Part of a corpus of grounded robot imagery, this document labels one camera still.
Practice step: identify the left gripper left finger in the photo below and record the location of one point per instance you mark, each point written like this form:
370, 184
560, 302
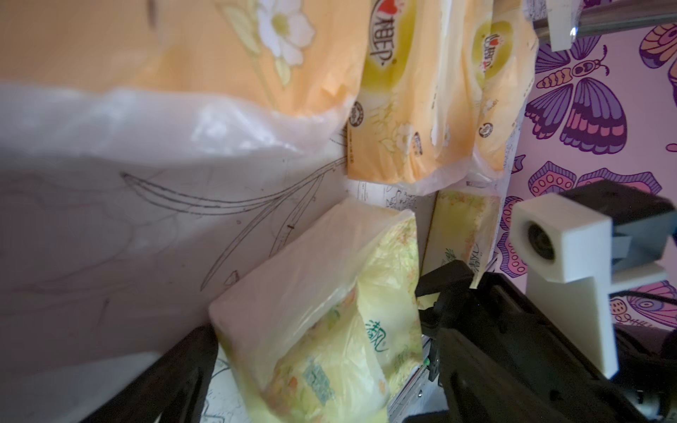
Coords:
173, 389

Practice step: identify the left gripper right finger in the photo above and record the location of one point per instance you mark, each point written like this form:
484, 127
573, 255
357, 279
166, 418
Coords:
479, 389

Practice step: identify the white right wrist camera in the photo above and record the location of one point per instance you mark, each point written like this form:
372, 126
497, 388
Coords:
567, 248

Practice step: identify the white two-tier shelf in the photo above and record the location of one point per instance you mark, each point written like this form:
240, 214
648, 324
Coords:
567, 21

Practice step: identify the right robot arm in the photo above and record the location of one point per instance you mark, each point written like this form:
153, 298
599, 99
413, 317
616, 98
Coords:
504, 356

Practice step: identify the yellow-green tissue pack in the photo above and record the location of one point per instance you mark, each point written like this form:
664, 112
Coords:
327, 329
463, 227

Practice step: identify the orange tissue pack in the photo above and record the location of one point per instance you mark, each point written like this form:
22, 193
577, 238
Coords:
499, 57
160, 83
421, 86

